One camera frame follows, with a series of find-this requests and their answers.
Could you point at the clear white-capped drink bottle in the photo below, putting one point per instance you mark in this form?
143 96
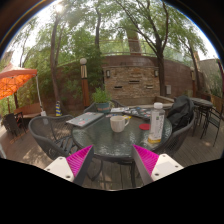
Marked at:
156 124

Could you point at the orange canopy tent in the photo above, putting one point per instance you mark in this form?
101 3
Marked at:
15 80

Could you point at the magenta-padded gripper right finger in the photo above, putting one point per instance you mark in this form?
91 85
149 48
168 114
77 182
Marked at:
146 159

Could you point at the globe-topped garden lamp post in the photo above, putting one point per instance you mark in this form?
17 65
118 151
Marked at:
85 83

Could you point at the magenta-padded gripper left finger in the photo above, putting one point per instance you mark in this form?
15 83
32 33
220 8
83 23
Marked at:
80 160

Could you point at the black metal patio chair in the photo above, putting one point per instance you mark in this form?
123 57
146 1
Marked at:
213 121

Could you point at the dark patio chair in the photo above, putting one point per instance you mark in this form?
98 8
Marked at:
12 124

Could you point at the black laptop with stickers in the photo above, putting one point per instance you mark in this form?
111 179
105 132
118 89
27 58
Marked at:
140 112

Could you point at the white printed booklet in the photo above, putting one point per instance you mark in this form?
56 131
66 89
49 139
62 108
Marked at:
119 109

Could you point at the yellow card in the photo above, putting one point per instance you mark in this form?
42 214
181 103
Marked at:
127 117

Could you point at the flat round red coaster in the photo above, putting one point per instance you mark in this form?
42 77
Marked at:
144 126

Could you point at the black wall lantern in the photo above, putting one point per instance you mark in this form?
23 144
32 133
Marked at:
108 73
156 73

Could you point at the grey wall box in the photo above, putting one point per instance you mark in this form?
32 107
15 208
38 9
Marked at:
168 89

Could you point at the white ribbed mug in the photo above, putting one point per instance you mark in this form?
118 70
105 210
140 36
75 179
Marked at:
117 124

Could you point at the black backpack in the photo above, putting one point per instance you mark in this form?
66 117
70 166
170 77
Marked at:
180 111

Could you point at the grey mesh armchair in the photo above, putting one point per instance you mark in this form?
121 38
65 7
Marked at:
50 131
90 107
180 136

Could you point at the blue yellow striped cone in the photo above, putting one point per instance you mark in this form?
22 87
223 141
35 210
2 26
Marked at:
58 109

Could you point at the round dark patio table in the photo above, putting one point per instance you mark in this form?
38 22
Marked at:
201 102

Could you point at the wooden garden bench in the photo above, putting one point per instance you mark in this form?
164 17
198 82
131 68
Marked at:
29 110

